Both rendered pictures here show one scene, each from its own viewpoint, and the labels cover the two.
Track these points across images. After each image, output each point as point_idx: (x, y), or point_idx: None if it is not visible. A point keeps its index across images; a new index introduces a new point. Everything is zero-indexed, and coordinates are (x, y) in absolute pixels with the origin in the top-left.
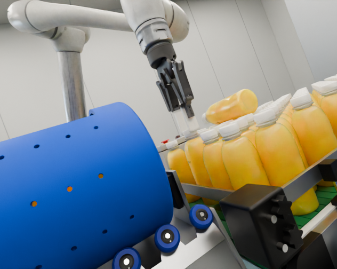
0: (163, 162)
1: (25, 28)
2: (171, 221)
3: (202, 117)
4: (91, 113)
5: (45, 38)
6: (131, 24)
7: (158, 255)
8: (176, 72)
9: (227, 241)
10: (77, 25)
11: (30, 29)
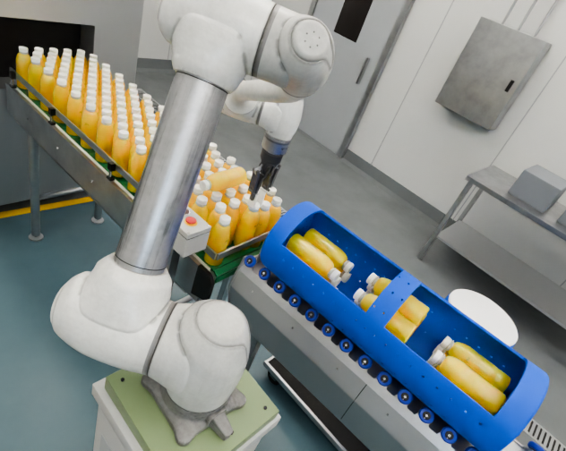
0: (203, 242)
1: (308, 93)
2: (262, 264)
3: (207, 186)
4: (320, 212)
5: (260, 77)
6: (290, 136)
7: None
8: (278, 171)
9: None
10: (278, 102)
11: (304, 95)
